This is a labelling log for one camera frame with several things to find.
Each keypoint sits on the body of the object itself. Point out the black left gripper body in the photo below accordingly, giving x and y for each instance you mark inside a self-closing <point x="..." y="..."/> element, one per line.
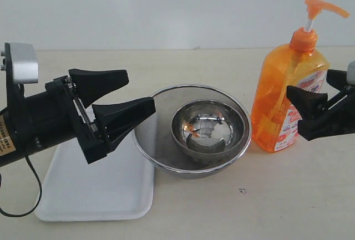
<point x="44" y="120"/>

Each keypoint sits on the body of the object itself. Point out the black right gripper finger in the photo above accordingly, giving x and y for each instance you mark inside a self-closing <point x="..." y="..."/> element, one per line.
<point x="337" y="78"/>
<point x="308" y="104"/>

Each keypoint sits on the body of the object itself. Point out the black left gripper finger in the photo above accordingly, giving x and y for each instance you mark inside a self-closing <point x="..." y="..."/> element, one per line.
<point x="115" y="121"/>
<point x="92" y="85"/>

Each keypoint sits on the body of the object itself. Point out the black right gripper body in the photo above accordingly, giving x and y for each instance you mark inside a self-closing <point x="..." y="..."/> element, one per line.
<point x="337" y="117"/>

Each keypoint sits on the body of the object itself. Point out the small stainless steel bowl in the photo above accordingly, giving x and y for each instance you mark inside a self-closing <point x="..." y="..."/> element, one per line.
<point x="208" y="131"/>

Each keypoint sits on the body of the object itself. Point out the steel mesh strainer basket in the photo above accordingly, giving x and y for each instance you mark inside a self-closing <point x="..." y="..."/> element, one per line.
<point x="154" y="140"/>

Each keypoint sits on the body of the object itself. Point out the white foam tray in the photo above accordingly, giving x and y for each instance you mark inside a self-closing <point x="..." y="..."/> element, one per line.
<point x="117" y="187"/>

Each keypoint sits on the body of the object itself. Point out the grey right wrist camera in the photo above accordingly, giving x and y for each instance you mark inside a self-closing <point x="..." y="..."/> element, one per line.
<point x="351" y="73"/>

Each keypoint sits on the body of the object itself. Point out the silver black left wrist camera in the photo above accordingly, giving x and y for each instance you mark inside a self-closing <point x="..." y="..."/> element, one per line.
<point x="21" y="67"/>

